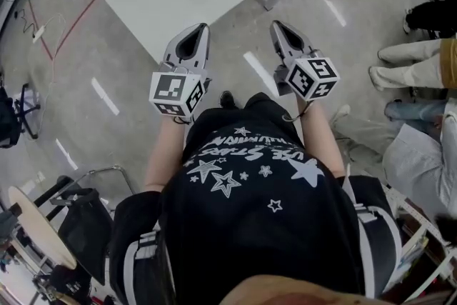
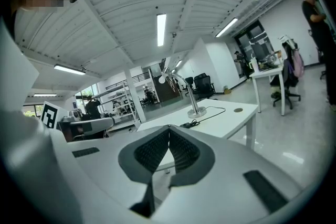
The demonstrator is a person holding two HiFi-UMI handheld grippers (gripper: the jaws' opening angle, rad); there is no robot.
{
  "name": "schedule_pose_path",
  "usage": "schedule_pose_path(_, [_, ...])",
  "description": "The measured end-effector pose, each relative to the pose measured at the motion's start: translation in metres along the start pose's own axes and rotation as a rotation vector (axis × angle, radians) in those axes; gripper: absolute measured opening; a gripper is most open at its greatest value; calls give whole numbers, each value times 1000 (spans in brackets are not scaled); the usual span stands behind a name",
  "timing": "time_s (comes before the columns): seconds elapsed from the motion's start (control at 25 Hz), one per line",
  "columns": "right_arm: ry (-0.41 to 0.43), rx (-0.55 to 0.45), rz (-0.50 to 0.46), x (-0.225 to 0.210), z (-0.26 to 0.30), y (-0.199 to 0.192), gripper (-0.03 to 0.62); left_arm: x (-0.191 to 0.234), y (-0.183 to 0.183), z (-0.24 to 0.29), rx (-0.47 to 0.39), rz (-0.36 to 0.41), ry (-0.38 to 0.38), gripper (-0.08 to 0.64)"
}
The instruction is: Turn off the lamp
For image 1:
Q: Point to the white perforated shelf rack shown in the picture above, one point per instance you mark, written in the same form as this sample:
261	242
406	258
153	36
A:
421	239

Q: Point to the person's black star-print shirt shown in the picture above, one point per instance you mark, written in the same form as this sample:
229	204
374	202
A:
250	225

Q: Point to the black mesh chrome chair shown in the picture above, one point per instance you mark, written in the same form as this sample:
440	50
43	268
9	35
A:
84	225

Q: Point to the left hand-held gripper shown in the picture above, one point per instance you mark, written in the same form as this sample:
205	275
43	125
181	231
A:
175	89

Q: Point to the person's right forearm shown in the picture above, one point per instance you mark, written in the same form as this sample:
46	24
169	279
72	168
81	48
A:
321	139

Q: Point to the person's black shoe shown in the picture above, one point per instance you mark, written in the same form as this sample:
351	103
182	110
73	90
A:
227	100

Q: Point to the person's chin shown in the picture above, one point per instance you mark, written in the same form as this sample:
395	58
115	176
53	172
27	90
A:
303	291

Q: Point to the round wooden table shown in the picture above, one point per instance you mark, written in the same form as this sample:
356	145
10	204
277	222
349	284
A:
39	225

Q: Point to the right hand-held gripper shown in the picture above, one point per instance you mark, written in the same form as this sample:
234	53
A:
310	78

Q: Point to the black office chair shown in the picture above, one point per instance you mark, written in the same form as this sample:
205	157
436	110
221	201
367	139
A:
18	114

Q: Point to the person's left forearm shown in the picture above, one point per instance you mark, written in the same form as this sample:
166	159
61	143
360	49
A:
166	157

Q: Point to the white power strip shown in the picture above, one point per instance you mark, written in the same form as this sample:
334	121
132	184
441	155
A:
39	33

